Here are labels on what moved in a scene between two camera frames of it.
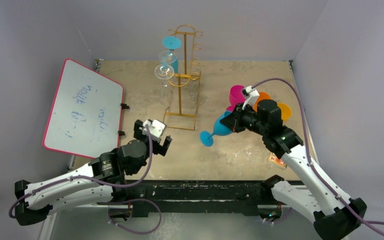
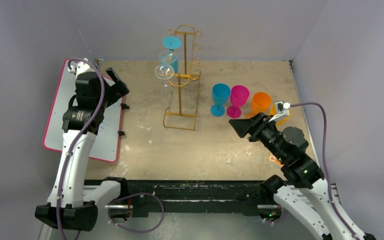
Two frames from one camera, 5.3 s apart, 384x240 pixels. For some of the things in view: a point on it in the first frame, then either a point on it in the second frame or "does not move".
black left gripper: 159,149 to 117,90
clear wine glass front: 165,72 does not move
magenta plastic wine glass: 236,96 does not move
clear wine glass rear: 167,57 does not move
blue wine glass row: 207,138 to 221,93
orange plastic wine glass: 262,95 does not move
